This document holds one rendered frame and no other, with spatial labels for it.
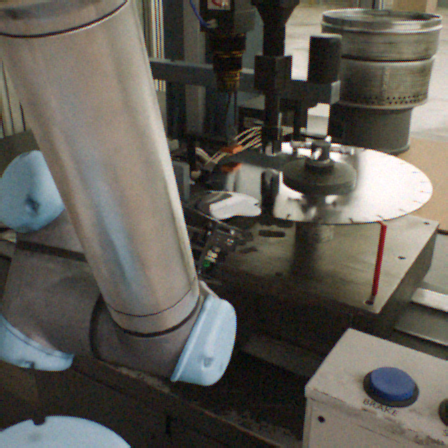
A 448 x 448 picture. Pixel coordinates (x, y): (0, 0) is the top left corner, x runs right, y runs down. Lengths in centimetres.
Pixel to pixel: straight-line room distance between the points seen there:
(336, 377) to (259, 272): 28
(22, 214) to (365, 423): 36
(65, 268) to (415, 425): 34
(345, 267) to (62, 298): 46
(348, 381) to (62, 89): 39
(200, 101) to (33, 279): 108
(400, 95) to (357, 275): 78
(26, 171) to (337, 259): 49
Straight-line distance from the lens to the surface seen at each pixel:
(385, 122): 156
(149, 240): 37
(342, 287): 79
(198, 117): 155
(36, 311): 52
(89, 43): 29
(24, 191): 52
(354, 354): 60
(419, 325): 92
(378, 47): 148
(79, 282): 52
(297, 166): 89
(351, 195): 82
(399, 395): 55
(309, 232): 89
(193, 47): 151
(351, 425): 56
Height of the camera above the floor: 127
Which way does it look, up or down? 27 degrees down
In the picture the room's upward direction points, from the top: straight up
